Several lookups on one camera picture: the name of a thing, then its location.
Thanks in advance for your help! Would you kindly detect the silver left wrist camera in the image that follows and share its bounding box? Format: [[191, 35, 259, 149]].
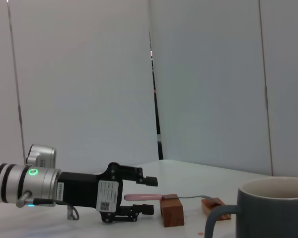
[[26, 143, 57, 170]]

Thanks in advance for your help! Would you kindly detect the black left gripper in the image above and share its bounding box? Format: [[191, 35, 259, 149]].
[[56, 162, 159, 224]]

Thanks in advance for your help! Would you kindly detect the pink handled metal spoon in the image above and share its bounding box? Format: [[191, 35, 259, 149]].
[[124, 193, 223, 207]]

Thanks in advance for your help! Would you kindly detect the flat stained wooden block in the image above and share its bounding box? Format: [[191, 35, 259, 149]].
[[201, 197, 232, 221]]

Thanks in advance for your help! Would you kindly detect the left gripper cable with plug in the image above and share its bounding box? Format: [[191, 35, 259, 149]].
[[16, 189, 80, 221]]

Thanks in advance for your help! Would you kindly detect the notched brown wooden block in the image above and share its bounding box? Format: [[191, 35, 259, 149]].
[[159, 193, 184, 228]]

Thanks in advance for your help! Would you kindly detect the grey ceramic mug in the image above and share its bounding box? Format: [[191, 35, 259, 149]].
[[204, 176, 298, 238]]

